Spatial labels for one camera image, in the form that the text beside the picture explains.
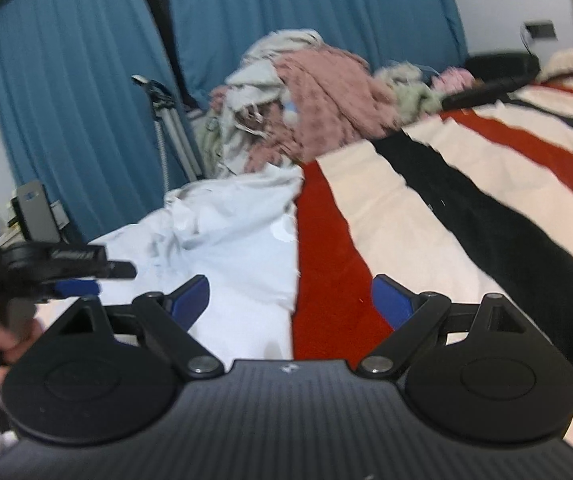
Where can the pale green cloth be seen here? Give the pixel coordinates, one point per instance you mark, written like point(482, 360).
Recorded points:
point(216, 145)

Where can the black bag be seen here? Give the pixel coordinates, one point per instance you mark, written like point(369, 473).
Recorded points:
point(501, 67)

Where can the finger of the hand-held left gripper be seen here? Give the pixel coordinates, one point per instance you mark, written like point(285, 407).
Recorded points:
point(76, 288)
point(119, 270)

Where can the small pink cloth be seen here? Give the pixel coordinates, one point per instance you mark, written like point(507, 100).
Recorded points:
point(454, 77)

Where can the wall socket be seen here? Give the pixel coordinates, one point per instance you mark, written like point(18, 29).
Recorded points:
point(541, 30)

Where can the striped blanket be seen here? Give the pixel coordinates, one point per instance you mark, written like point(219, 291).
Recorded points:
point(416, 200)

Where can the blue curtain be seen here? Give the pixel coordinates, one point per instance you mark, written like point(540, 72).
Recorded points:
point(316, 0)
point(76, 85)

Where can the pale green garment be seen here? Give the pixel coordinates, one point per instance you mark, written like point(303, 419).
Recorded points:
point(411, 92)

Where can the pink knitted garment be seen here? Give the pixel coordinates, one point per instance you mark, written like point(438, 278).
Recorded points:
point(331, 95)

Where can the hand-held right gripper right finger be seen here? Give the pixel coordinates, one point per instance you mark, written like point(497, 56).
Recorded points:
point(390, 301)

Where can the cream white garment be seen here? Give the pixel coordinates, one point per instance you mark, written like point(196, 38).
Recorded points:
point(261, 67)

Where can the silver tripod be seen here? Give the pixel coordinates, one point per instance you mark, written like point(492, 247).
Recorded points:
point(174, 125)

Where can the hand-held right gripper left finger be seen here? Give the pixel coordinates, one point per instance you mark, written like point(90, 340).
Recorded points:
point(192, 296)

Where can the dark grey device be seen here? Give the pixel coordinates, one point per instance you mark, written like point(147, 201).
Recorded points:
point(36, 212)

